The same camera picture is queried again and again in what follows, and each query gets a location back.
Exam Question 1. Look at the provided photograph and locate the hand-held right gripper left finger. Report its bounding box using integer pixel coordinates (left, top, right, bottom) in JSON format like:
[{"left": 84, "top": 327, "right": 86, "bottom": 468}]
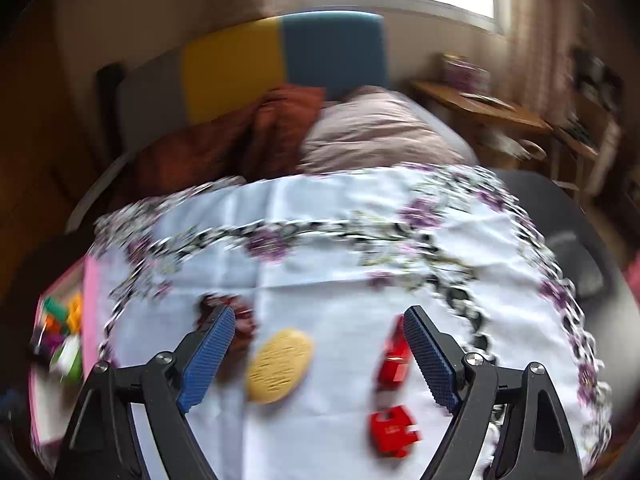
[{"left": 54, "top": 304, "right": 237, "bottom": 480}]

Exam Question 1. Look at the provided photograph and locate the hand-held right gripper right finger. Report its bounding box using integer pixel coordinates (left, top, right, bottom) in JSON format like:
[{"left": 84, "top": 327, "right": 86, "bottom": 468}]
[{"left": 402, "top": 305, "right": 586, "bottom": 480}]

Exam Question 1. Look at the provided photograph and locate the red metal cylinder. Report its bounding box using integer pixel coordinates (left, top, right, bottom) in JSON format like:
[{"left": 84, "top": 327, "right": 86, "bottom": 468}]
[{"left": 374, "top": 314, "right": 417, "bottom": 407}]

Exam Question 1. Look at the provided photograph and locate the dark brown hair clip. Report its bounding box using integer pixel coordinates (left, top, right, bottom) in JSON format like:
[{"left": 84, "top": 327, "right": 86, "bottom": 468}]
[{"left": 197, "top": 291, "right": 257, "bottom": 357}]

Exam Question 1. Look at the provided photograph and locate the yellow oval soap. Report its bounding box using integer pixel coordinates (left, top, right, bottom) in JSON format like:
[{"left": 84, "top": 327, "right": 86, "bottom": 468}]
[{"left": 245, "top": 328, "right": 316, "bottom": 405}]

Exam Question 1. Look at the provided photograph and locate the red plastic block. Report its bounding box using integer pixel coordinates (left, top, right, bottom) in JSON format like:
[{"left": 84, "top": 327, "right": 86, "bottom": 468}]
[{"left": 369, "top": 404, "right": 422, "bottom": 460}]

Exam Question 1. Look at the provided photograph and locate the green and white box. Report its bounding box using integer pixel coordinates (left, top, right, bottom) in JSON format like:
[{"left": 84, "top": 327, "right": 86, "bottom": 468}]
[{"left": 51, "top": 334, "right": 84, "bottom": 385}]

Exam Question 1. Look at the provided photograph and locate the orange plastic piece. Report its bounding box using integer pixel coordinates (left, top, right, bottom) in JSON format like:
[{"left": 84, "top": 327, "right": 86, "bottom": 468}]
[{"left": 65, "top": 292, "right": 84, "bottom": 335}]

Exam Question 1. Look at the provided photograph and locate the magenta ball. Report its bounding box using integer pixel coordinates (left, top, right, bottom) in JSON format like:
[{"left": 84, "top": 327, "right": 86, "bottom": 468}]
[{"left": 39, "top": 336, "right": 65, "bottom": 362}]

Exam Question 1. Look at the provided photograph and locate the green cylinder container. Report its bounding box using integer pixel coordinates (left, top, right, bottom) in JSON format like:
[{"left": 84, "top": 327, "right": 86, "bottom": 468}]
[{"left": 42, "top": 296, "right": 69, "bottom": 320}]

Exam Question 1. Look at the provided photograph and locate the white tray with pink rim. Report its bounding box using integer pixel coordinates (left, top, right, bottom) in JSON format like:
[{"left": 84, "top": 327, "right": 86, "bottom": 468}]
[{"left": 27, "top": 257, "right": 103, "bottom": 463}]

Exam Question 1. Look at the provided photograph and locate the floral printed tablecloth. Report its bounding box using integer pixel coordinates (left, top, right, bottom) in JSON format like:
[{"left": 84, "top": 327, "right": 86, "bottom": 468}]
[{"left": 82, "top": 162, "right": 613, "bottom": 480}]

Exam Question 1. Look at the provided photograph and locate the grey chair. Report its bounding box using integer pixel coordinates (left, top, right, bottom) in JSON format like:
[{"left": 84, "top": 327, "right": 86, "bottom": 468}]
[{"left": 492, "top": 169, "right": 633, "bottom": 321}]

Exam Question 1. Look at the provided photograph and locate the rust orange blanket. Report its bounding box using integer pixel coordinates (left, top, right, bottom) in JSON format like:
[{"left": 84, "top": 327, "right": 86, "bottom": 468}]
[{"left": 117, "top": 85, "right": 327, "bottom": 193}]

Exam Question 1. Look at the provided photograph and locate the wicker basket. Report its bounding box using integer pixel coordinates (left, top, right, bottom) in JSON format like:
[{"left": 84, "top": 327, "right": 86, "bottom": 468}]
[{"left": 500, "top": 136, "right": 547, "bottom": 167}]

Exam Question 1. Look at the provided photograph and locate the pink pillow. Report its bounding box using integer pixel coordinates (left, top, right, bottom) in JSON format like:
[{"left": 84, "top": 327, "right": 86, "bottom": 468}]
[{"left": 300, "top": 85, "right": 476, "bottom": 176}]

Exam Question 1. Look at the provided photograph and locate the wooden desk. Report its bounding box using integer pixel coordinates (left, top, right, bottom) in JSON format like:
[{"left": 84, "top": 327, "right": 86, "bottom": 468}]
[{"left": 410, "top": 79, "right": 553, "bottom": 161}]

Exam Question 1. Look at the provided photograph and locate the purple box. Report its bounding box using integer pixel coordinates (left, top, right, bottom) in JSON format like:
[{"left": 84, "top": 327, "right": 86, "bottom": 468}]
[{"left": 442, "top": 54, "right": 491, "bottom": 92}]

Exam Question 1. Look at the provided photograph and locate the wooden shelf with devices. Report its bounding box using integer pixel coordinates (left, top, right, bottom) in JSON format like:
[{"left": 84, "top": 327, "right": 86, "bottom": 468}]
[{"left": 552, "top": 45, "right": 626, "bottom": 196}]

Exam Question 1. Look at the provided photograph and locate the multicoloured padded headboard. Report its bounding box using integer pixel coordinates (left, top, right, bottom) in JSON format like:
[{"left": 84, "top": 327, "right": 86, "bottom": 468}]
[{"left": 117, "top": 11, "right": 391, "bottom": 133}]

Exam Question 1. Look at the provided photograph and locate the beige curtain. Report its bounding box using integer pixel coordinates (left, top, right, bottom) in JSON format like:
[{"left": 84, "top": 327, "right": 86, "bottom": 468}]
[{"left": 492, "top": 0, "right": 591, "bottom": 121}]

